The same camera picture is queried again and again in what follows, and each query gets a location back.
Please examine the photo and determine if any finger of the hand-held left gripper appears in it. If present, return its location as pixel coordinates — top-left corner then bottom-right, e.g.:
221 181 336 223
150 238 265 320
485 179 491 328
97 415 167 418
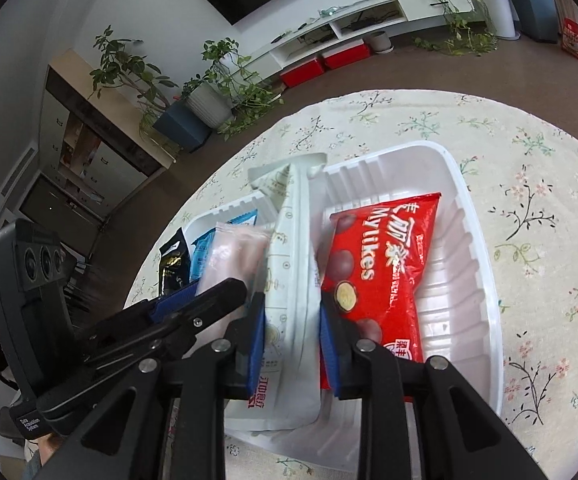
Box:
74 284 205 356
36 277 247 411

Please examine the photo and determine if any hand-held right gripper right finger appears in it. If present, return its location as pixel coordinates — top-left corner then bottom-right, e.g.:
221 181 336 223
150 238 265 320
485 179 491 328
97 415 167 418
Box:
319 292 547 480

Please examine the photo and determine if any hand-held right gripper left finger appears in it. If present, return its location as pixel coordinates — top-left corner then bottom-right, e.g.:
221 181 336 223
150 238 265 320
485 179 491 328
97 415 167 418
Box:
29 291 268 480

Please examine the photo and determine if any small black snack packet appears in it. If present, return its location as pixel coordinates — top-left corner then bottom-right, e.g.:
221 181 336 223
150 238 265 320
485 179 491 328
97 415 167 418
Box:
160 228 192 295

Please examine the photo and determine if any pink snack packet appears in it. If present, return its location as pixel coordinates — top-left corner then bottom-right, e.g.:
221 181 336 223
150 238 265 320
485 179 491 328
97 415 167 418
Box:
195 221 275 297

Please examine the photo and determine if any light blue snack packet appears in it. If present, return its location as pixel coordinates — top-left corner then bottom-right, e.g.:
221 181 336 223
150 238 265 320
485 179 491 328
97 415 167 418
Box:
189 208 260 282

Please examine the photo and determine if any long white snack packet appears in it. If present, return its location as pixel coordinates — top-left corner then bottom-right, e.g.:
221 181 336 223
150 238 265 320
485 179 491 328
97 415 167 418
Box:
226 155 330 431

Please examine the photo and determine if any red chocolate ball packet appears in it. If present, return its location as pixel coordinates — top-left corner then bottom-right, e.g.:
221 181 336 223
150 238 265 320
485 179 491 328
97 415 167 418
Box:
319 192 442 391

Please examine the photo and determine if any white plastic tray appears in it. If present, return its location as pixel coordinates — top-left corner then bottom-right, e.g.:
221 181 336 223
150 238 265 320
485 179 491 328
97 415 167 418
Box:
171 142 505 456

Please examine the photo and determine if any white storage cabinet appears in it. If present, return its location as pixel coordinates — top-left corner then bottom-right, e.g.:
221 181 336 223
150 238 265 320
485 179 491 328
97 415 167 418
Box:
19 50 170 221

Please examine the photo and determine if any tall plant in blue pot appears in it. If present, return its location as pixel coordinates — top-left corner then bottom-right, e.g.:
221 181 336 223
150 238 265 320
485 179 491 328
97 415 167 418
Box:
89 25 213 152

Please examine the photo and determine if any plant in grey ribbed pot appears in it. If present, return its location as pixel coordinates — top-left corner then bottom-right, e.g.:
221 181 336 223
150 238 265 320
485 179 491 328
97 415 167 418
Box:
181 77 235 129

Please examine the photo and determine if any vine plant in white pot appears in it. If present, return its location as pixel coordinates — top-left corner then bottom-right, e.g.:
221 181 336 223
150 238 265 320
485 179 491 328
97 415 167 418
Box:
201 37 285 142

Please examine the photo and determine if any small grey pot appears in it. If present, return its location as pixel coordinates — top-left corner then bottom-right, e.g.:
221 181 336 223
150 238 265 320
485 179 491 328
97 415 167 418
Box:
370 30 395 53

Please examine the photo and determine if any white floating media console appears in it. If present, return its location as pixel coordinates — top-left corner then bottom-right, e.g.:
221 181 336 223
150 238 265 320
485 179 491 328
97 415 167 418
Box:
236 0 475 78

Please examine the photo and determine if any red paper bag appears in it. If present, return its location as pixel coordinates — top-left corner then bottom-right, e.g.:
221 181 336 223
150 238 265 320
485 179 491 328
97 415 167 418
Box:
558 16 578 62

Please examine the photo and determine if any large-leaf plant in dark pot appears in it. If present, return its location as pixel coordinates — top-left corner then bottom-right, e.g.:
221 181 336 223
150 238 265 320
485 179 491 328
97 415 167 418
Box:
499 0 560 43

